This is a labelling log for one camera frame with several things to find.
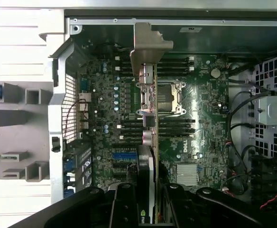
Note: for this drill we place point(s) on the blue expansion slot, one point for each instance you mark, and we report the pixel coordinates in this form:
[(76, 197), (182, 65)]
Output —
[(124, 156)]

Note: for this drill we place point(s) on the green motherboard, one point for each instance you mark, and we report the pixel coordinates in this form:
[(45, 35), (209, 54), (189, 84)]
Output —
[(200, 107)]

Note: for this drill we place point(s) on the grey parts rack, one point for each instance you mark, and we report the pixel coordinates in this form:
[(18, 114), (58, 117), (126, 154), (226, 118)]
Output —
[(15, 118)]

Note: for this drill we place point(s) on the CPU socket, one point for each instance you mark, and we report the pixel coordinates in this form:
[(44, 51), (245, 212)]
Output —
[(169, 97)]

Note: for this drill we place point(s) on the perforated metal disk bay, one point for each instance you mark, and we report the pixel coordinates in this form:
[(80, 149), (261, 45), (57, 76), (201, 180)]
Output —
[(271, 109)]

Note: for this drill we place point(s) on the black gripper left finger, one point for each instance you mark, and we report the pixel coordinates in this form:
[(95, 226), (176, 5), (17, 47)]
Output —
[(81, 209)]

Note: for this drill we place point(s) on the silver chipset heatsink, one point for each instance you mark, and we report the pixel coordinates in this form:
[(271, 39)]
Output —
[(187, 173)]

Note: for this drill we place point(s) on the black open PC case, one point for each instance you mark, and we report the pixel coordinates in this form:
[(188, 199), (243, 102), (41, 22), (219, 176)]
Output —
[(58, 118)]

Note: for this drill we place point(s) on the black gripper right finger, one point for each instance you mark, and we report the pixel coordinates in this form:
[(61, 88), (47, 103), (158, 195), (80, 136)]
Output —
[(224, 204)]

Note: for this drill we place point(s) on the coin cell battery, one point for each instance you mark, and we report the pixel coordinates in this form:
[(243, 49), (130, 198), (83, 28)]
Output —
[(216, 73)]

